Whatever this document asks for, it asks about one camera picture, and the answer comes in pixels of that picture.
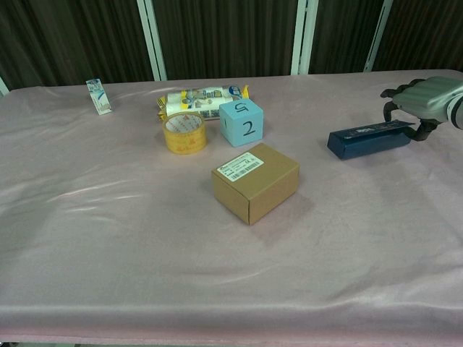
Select yellow white snack package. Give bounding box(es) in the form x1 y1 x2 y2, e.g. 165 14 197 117
156 84 250 122

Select brown cardboard box with label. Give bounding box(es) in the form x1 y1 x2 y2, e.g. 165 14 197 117
211 142 300 226

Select small blue white carton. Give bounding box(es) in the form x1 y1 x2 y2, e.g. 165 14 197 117
85 77 113 116

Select yellow packing tape roll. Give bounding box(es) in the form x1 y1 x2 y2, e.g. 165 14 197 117
161 111 209 155

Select light blue numbered cube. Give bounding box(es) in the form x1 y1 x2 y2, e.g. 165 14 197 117
218 100 265 148

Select dark blue glasses case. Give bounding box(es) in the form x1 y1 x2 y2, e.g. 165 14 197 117
327 120 417 160

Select pink tablecloth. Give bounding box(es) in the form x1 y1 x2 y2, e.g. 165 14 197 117
0 68 463 344

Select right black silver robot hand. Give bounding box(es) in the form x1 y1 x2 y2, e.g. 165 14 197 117
379 76 463 142

